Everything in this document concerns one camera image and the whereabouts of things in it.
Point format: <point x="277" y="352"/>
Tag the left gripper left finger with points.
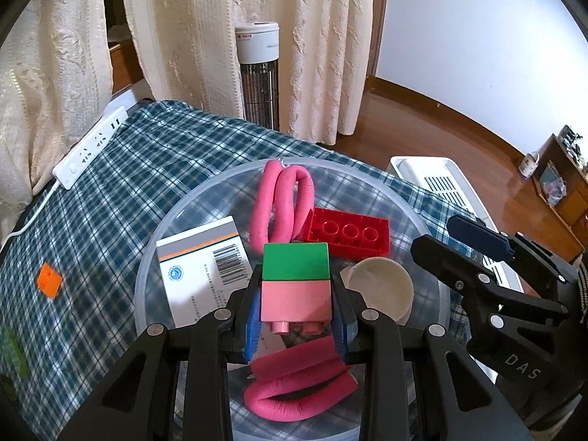
<point x="135" y="400"/>

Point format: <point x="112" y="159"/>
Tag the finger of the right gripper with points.
<point x="527" y="258"/>
<point x="481" y="296"/>

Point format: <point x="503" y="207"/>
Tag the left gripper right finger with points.
<point x="455" y="399"/>

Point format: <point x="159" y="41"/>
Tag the white plastic cap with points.
<point x="384" y="284"/>

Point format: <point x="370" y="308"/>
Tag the long pink foam roller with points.
<point x="299" y="382"/>

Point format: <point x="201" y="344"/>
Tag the white medicine box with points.
<point x="201" y="267"/>

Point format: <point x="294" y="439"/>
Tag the red toy brick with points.
<point x="349" y="236"/>

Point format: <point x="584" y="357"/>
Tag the orange toy brick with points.
<point x="49" y="281"/>

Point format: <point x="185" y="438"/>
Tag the green pink brick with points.
<point x="296" y="287"/>

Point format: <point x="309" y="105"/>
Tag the short pink foam roller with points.
<point x="284" y="200"/>

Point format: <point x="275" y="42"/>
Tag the white mug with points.
<point x="528" y="164"/>

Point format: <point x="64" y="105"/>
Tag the wooden shelf cabinet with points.
<point x="571" y="209"/>

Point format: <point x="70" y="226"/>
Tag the white slatted appliance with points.
<point x="443" y="185"/>

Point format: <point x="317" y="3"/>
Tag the blue plaid tablecloth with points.
<point x="94" y="235"/>

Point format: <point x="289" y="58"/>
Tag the clear plastic bowl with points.
<point x="337" y="187"/>

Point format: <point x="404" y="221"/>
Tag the white power strip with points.
<point x="70" y="168"/>

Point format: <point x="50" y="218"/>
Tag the white tower heater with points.
<point x="259" y="78"/>

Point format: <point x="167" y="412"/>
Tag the cream patterned curtain left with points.
<point x="56" y="80"/>

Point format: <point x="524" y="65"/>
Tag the cream curtain right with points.
<point x="197" y="51"/>

